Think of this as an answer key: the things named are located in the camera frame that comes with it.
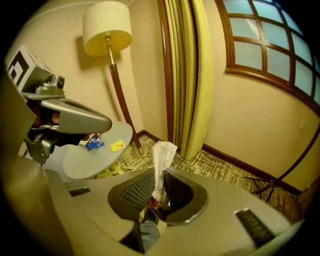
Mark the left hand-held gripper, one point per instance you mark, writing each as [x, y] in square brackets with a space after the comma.
[30, 72]

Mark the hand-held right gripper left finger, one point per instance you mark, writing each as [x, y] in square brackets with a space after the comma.
[105, 200]

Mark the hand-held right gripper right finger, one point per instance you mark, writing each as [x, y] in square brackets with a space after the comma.
[225, 212]

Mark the yellow sticky note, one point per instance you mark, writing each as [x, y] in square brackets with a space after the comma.
[117, 146]

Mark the white wrapper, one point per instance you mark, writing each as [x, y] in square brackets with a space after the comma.
[162, 160]

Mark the person's left hand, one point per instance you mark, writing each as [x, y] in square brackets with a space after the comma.
[55, 117]

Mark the blue plastic toy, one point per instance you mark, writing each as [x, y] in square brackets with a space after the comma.
[93, 145]

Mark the round white side table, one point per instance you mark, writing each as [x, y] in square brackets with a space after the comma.
[82, 162]

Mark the person's legs in jeans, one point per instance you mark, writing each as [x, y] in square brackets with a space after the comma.
[150, 235]

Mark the black light stand tripod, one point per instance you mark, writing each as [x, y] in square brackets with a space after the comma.
[287, 173]

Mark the floor lamp with cream shade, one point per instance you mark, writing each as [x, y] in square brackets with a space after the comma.
[107, 20]

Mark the yellow-green curtain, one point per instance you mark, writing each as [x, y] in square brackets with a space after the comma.
[200, 75]

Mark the wooden-framed grid window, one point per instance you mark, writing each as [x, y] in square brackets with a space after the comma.
[250, 50]

